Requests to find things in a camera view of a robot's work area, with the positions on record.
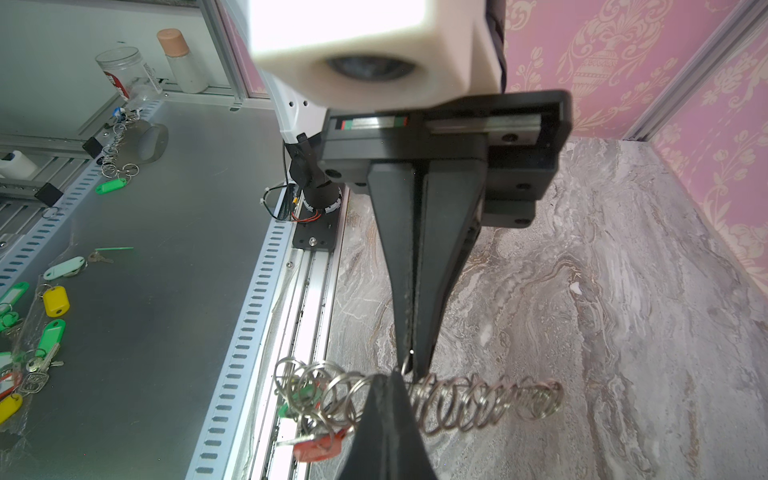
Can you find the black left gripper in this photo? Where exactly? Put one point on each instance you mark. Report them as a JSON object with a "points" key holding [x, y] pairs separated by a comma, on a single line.
{"points": [[518, 135]]}

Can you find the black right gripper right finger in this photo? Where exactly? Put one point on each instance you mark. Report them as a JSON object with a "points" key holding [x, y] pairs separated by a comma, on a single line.
{"points": [[407, 456]]}

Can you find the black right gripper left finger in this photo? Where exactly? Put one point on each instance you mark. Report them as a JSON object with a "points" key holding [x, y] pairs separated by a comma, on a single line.
{"points": [[367, 458]]}

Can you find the red key tag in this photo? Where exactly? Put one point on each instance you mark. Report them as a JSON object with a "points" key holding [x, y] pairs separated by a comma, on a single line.
{"points": [[320, 449]]}

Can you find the white bottle brown cap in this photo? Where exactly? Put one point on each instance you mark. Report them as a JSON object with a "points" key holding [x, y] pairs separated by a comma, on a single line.
{"points": [[186, 71]]}

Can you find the spare metal key organizer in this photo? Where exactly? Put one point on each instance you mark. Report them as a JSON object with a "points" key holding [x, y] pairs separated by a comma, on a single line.
{"points": [[126, 143]]}

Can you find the clear glass jar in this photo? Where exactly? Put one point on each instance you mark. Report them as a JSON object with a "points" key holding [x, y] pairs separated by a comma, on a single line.
{"points": [[130, 75]]}

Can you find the spare bright green key tag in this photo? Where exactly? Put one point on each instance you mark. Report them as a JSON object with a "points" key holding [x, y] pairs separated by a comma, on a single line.
{"points": [[52, 334]]}

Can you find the spare yellow key tag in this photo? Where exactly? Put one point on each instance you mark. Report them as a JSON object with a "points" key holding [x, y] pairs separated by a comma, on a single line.
{"points": [[56, 302]]}

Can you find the spare mint key tag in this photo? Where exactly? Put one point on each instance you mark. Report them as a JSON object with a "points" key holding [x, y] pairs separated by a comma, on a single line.
{"points": [[65, 269]]}

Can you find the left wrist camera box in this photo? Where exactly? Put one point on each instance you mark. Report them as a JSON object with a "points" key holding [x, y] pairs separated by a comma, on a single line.
{"points": [[375, 55]]}

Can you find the aluminium front rail base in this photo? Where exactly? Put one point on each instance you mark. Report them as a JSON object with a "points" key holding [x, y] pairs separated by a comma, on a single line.
{"points": [[286, 313]]}

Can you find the aluminium corner frame post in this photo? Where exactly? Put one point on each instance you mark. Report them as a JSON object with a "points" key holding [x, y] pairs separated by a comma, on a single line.
{"points": [[738, 27]]}

